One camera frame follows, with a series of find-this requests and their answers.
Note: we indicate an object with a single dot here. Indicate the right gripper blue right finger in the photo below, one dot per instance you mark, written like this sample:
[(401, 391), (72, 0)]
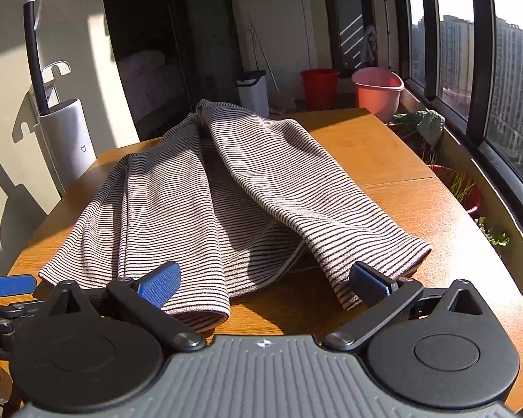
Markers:
[(389, 301)]

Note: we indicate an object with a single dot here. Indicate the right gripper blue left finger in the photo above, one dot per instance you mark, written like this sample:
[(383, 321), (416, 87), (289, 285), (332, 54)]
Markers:
[(140, 302)]

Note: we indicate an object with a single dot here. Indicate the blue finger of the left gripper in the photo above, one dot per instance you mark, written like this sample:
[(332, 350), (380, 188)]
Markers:
[(17, 285)]

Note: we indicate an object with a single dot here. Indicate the striped beige knit sweater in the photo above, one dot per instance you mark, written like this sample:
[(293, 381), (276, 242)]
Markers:
[(234, 199)]

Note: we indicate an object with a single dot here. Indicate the red pot with grass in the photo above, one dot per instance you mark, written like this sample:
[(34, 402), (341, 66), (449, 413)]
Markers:
[(462, 187)]

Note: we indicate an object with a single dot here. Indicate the white cylindrical vacuum appliance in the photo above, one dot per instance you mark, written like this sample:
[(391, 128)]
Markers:
[(68, 142)]

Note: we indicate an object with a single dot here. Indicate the green leafy potted plant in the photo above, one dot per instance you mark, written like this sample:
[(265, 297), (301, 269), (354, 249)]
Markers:
[(426, 122)]

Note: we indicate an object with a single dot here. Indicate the pink plastic basin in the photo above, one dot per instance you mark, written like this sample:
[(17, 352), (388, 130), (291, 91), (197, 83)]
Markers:
[(378, 90)]

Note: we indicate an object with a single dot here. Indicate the red plastic bucket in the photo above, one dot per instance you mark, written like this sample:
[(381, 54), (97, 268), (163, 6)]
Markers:
[(320, 88)]

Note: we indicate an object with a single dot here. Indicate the white trash bin black lid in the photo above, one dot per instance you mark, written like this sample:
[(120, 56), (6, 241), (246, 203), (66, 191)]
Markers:
[(253, 92)]

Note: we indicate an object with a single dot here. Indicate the dark framed door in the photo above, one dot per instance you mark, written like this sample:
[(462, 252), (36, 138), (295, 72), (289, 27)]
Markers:
[(352, 35)]

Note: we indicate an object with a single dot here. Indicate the white wall socket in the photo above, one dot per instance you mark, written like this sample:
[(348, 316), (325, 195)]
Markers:
[(51, 96)]

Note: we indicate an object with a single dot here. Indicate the broom stick against wall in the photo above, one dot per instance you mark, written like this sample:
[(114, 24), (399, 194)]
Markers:
[(258, 47)]

